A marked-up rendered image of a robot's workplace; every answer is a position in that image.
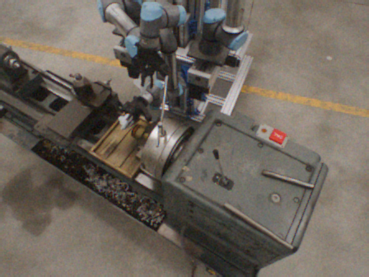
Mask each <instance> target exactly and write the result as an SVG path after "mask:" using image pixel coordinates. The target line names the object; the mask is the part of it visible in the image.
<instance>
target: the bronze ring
mask: <svg viewBox="0 0 369 277"><path fill-rule="evenodd" d="M149 135H150V134H149V133H147V132H146V126H143V125H140V124H136V125H135V126H134V127H133V129H132V133H131V136H132V137H133V138H134V139H135V140H137V141H139V139H140V138H143V139H146V140H147V139H148V137H149Z"/></svg>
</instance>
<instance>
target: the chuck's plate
mask: <svg viewBox="0 0 369 277"><path fill-rule="evenodd" d="M194 131H195V127H194V126H193V125H191V124H188V123H184V124H183V125H181V126H180V127H179V128H178V129H177V130H176V131H175V132H174V133H173V134H172V136H171V137H170V139H169V141H168V142H167V144H166V146H165V147H164V150H163V151H162V153H161V155H160V158H159V160H158V163H157V165H156V178H157V179H158V180H159V181H160V180H161V178H162V177H163V175H164V174H165V173H166V171H167V170H168V166H169V162H170V159H171V158H172V155H173V154H174V151H175V149H176V148H177V147H178V145H179V144H180V142H181V141H182V140H183V139H184V138H185V137H186V136H192V134H193V132H194Z"/></svg>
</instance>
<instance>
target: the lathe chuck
mask: <svg viewBox="0 0 369 277"><path fill-rule="evenodd" d="M169 116H170V117H174V118H173V119H169V118H168V117H165V118H164V119H163V122H162V123H163V126H164V130H165V131H166V134H165V135H164V136H160V142H159V146H158V148H157V147H156V139H157V135H158V124H157V125H156V127H155V129H154V130H153V131H152V133H151V134H150V135H149V137H148V139H147V141H146V143H145V145H144V148H143V150H142V154H141V159H140V162H142V163H144V165H145V168H143V167H141V169H142V170H143V171H145V172H146V173H148V174H149V175H152V176H154V177H155V178H156V165H157V163H158V160H159V158H160V155H161V153H162V151H163V150H164V147H165V146H166V144H167V142H168V141H169V139H170V137H171V136H172V134H173V133H174V132H175V131H176V130H177V129H178V128H179V127H180V126H181V125H183V124H184V123H187V122H184V121H183V120H181V119H179V118H178V117H175V116H173V115H169Z"/></svg>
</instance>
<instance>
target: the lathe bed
mask: <svg viewBox="0 0 369 277"><path fill-rule="evenodd" d="M20 60H21V63H22V64H24V65H26V66H27V67H29V68H32V69H33V70H35V72H37V73H40V75H41V76H42V77H43V79H44V82H42V83H41V84H40V86H41V87H40V88H39V89H38V90H37V91H35V92H34V94H32V95H31V96H30V97H27V96H26V98H25V101H23V100H21V99H20V98H18V97H16V96H14V95H13V94H11V93H10V92H8V91H6V90H4V89H2V88H1V87H0V105H1V106H3V107H4V108H6V109H7V110H9V111H10V112H12V113H13V114H15V115H18V116H19V117H21V118H22V119H23V120H26V121H27V122H29V123H30V124H32V125H34V126H35V125H36V124H37V122H39V120H40V119H41V116H42V117H43V116H44V115H46V114H51V115H52V116H56V114H58V113H59V112H60V110H62V108H61V106H62V107H64V106H65V105H67V103H69V102H70V101H71V100H72V99H73V98H74V95H73V94H72V92H71V90H72V86H71V85H70V84H67V83H66V82H64V81H63V80H60V79H59V78H57V77H55V76H54V75H51V74H49V73H47V72H45V71H44V70H41V68H37V67H36V66H34V64H31V63H28V62H27V61H25V60H24V59H21V58H20ZM51 87H52V88H51ZM58 91H59V92H58ZM61 92H62V93H61ZM69 92H70V93H69ZM47 96H48V97H47ZM64 97H66V98H65V99H64ZM46 101H47V102H46ZM24 103H25V104H24ZM23 104H24V105H23ZM27 106H28V107H27ZM29 108H30V109H29ZM38 108H39V109H38ZM59 108H61V109H59ZM29 111H31V112H29ZM50 111H51V112H50ZM26 112H27V113H26ZM42 112H43V113H42ZM44 113H46V114H44ZM122 114H123V113H122V112H119V111H118V110H116V109H113V110H110V115H108V114H105V115H104V117H102V119H100V120H99V122H97V124H96V125H95V126H94V127H93V128H92V129H91V131H90V132H89V133H88V134H87V135H86V136H85V137H84V138H83V140H82V141H81V142H80V143H79V144H78V145H76V147H75V148H74V149H73V150H74V151H76V153H79V154H81V155H82V156H83V157H86V158H87V159H89V160H90V161H92V162H94V163H95V164H97V165H98V166H99V167H102V168H104V169H105V170H107V171H108V172H109V173H112V174H113V175H115V176H117V177H118V178H119V179H121V180H122V181H124V182H127V184H130V185H131V186H132V187H134V188H135V189H138V190H140V191H141V192H142V193H144V194H145V195H147V196H149V197H150V198H152V199H154V200H155V201H157V202H158V203H160V204H163V206H164V203H165V202H164V198H163V191H162V187H161V181H159V180H158V179H157V178H155V177H154V176H152V175H149V174H148V173H146V172H145V171H143V170H142V169H141V170H140V171H139V173H138V174H137V175H136V176H135V177H134V178H133V180H131V179H129V178H128V177H127V176H125V175H124V174H122V173H120V172H119V171H116V170H115V169H113V168H111V167H109V166H108V165H107V164H105V163H104V162H102V161H100V160H99V159H97V158H95V157H93V156H92V155H91V154H90V153H89V151H90V150H91V149H92V148H93V147H94V146H95V144H96V143H97V142H99V140H100V138H102V136H104V133H107V131H108V130H109V129H110V128H111V126H113V124H114V122H116V120H117V119H118V118H119V117H120V116H121V115H122ZM108 119H109V120H108ZM114 120H115V121H114ZM99 125H100V126H99ZM101 126H102V127H101ZM105 126H106V128H105ZM101 129H102V130H101ZM100 130H101V131H100ZM93 132H94V133H93ZM95 132H96V133H95ZM97 132H99V133H97ZM102 134H103V135H102ZM88 139H90V140H89V141H88ZM83 141H84V142H83ZM87 141H88V142H87ZM82 142H83V143H82ZM88 146H89V147H88ZM88 148H90V149H88ZM145 174H147V175H145ZM141 176H142V177H141ZM139 178H140V179H139ZM145 178H146V179H145Z"/></svg>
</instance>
